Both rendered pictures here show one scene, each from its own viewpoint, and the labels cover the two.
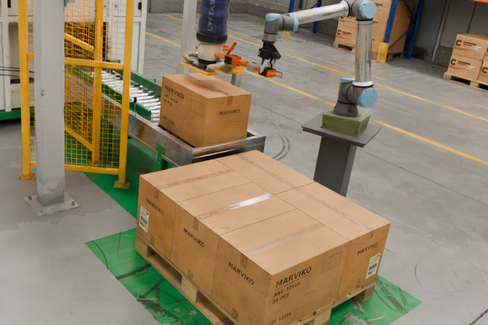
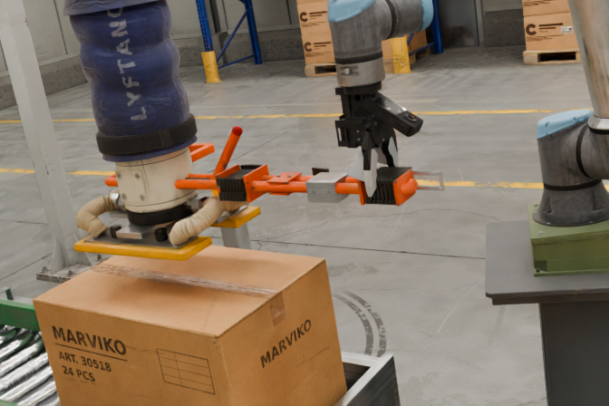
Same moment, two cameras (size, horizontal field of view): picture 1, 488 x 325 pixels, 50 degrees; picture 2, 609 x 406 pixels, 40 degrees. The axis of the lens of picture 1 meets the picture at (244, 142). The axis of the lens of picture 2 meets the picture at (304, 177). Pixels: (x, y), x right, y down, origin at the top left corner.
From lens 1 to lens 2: 1.92 m
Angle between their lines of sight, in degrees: 11
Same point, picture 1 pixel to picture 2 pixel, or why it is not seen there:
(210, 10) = (120, 56)
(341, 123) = (595, 246)
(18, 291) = not seen: outside the picture
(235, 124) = (312, 367)
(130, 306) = not seen: outside the picture
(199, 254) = not seen: outside the picture
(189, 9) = (29, 90)
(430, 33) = not seen: outside the picture
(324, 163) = (571, 365)
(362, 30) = not seen: outside the picture
